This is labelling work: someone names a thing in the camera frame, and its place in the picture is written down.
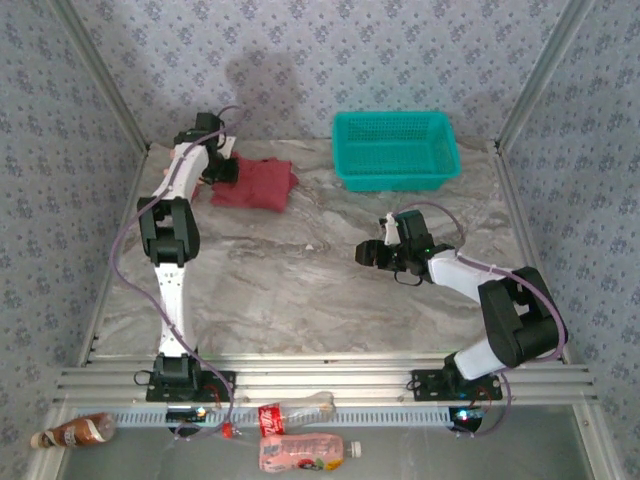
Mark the maroon ribbed tank top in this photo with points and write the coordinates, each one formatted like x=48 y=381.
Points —
x=222 y=196
x=265 y=182

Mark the teal plastic mesh basket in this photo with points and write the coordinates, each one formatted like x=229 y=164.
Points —
x=395 y=152

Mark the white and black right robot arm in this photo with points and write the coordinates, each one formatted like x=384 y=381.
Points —
x=520 y=320

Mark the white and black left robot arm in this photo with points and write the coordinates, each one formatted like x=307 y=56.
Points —
x=170 y=295

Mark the pink plush doll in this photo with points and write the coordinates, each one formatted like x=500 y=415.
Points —
x=171 y=153

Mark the small circuit board with LED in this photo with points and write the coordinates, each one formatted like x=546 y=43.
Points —
x=465 y=417
x=185 y=415

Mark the clear cola bottle red label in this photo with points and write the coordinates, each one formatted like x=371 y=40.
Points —
x=271 y=420

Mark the pink drink bottle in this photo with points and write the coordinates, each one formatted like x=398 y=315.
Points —
x=300 y=452

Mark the brown drink bottle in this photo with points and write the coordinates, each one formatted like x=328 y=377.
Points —
x=75 y=432

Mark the aluminium table side rail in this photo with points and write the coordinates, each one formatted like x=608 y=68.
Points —
x=514 y=195
x=130 y=200

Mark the aluminium corner post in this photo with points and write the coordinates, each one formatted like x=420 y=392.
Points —
x=104 y=75
x=544 y=75

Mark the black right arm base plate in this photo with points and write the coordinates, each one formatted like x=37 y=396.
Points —
x=427 y=385

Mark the aluminium mounting rail frame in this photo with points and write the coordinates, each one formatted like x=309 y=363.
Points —
x=325 y=382

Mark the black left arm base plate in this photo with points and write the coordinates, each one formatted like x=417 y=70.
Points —
x=220 y=385

